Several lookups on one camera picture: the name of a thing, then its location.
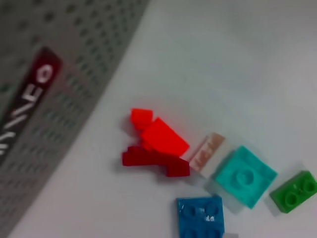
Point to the teal square toy brick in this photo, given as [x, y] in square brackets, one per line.
[245, 178]

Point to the blue toy brick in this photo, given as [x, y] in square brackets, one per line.
[200, 218]

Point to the long green toy brick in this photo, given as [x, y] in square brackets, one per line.
[294, 193]

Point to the grey perforated storage bin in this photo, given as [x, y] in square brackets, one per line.
[37, 148]

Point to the bright red toy brick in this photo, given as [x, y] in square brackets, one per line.
[163, 138]

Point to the dark red toy brick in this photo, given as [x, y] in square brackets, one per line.
[148, 158]

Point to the clear translucent toy brick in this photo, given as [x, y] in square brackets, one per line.
[210, 156]

